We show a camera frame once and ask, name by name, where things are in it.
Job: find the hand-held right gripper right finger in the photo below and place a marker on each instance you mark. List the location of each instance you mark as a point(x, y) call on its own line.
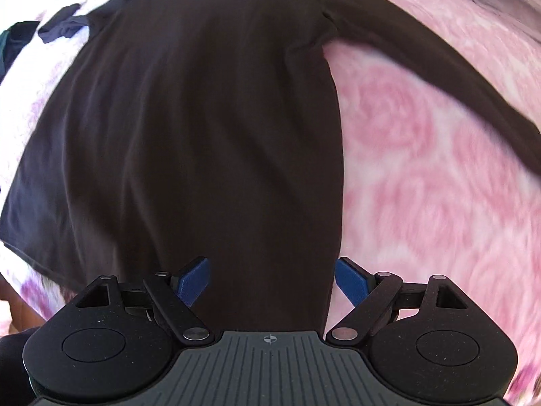
point(351, 281)

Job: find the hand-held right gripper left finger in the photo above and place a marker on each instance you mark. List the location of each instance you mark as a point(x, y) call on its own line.
point(194, 281)

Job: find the brown long-sleeved shirt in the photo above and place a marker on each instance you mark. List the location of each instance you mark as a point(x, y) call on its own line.
point(190, 135)

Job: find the pink floral blanket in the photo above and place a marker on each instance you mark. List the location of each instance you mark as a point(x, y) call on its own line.
point(422, 156)

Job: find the person's black pants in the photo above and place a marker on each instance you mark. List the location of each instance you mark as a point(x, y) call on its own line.
point(10, 361)

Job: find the black garment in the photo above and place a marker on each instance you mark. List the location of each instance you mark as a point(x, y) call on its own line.
point(15, 40)

